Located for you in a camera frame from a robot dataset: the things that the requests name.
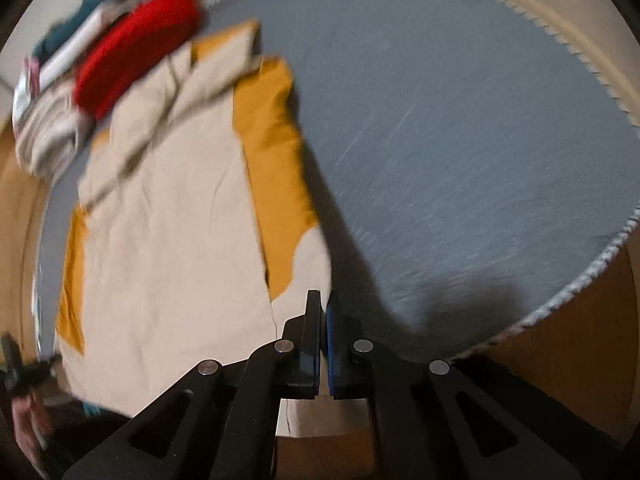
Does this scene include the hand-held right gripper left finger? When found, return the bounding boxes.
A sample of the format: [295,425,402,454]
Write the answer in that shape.
[62,290,323,480]

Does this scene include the red folded quilt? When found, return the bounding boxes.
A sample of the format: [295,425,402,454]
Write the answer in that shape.
[72,0,206,121]

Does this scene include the cream folded fleece blanket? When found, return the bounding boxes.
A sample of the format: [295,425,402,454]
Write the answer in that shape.
[12,85,101,179]

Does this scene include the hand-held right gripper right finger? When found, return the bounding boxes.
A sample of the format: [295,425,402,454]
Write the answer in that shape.
[325,301,586,480]

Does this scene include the person's left hand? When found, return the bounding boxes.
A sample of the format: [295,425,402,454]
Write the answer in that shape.
[9,394,57,463]

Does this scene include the beige and yellow hooded jacket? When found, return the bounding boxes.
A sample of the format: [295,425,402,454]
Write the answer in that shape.
[54,20,371,438]

